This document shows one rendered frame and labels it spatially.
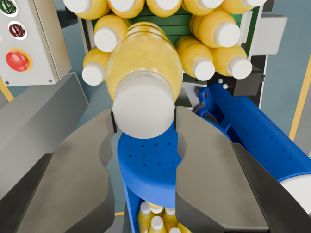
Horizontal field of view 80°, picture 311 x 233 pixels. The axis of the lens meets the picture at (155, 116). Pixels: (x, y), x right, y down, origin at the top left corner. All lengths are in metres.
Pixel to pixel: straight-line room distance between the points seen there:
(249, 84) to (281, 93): 1.44
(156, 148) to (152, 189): 0.10
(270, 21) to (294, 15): 1.10
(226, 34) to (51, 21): 0.33
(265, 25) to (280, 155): 0.50
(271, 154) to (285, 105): 1.22
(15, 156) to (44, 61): 0.64
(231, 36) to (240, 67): 0.06
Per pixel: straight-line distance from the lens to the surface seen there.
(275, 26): 0.71
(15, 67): 0.43
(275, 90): 1.95
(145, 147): 0.45
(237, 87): 0.55
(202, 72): 0.39
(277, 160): 0.89
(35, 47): 0.41
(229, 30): 0.38
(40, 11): 0.43
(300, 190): 0.92
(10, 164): 0.97
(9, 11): 0.41
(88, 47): 0.52
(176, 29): 0.57
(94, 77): 0.39
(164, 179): 0.39
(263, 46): 0.71
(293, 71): 1.95
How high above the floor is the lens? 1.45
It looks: 58 degrees down
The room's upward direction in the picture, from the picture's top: 176 degrees clockwise
